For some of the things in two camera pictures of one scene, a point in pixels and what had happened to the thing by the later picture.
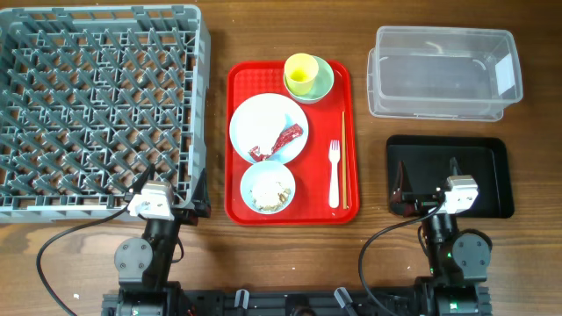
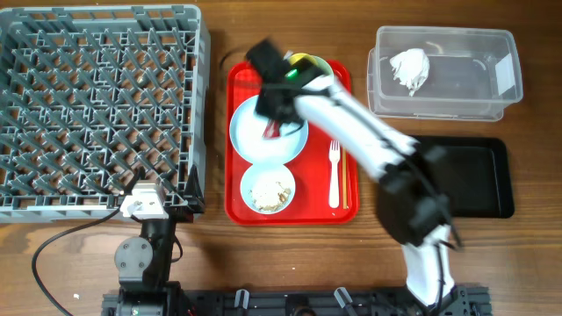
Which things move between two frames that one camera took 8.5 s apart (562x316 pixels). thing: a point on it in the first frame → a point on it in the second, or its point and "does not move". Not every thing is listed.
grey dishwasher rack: x=91 y=99 does not move
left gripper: x=189 y=215 → x=184 y=212
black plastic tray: x=428 y=158 does not move
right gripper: x=402 y=192 → x=263 y=109
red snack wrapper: x=291 y=132 → x=272 y=130
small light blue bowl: x=268 y=187 does not move
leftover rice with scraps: x=283 y=196 does not move
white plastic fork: x=335 y=156 does not move
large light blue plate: x=262 y=119 does not move
